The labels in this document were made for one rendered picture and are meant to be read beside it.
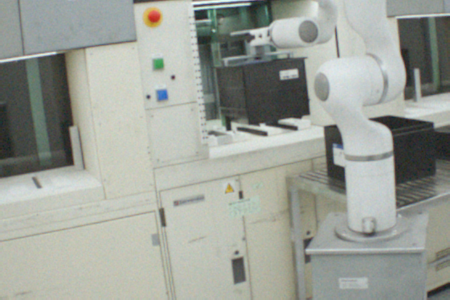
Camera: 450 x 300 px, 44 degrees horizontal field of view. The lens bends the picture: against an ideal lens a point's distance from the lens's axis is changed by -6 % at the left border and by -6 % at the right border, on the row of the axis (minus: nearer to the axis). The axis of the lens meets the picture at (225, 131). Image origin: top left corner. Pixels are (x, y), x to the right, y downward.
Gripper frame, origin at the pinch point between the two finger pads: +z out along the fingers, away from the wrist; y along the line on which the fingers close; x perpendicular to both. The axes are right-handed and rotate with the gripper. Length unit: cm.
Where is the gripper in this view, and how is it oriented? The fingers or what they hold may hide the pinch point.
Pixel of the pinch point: (255, 37)
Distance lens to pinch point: 186.6
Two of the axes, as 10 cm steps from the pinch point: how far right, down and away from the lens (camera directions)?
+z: -4.0, -0.9, 9.1
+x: -1.1, -9.8, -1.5
